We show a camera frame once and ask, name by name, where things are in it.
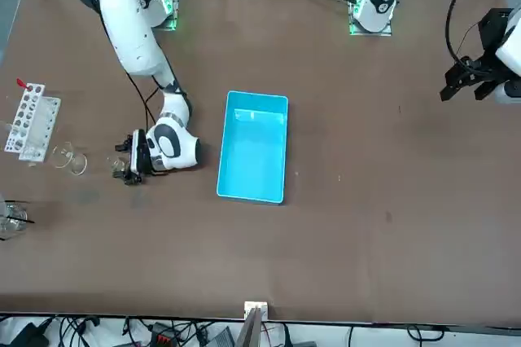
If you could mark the black power adapter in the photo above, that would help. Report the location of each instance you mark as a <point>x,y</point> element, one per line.
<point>28,335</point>

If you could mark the white test tube rack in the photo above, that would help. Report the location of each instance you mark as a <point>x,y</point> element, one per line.
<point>34,131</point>

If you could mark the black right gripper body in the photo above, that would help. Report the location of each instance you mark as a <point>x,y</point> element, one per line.
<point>138,153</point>

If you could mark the white clamp bracket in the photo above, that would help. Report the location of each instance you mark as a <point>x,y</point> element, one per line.
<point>256,306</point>

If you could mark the blue plastic bin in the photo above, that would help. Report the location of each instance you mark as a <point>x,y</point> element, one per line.
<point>252,151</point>

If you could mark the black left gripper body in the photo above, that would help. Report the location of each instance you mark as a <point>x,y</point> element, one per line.
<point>494,33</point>

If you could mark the tall clear glass beaker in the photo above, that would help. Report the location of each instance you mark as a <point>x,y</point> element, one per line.
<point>71,159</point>

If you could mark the small clear glass beaker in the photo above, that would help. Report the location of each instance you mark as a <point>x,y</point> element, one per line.
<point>118,164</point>

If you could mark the red dropper bulb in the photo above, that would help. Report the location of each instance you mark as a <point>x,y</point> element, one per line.
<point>21,83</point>

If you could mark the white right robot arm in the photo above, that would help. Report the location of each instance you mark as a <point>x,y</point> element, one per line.
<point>130,37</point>

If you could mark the power strip with red switches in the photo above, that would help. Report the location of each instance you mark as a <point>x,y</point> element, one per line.
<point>163,335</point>

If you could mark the aluminium camera post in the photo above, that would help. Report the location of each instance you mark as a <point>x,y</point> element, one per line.
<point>250,330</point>

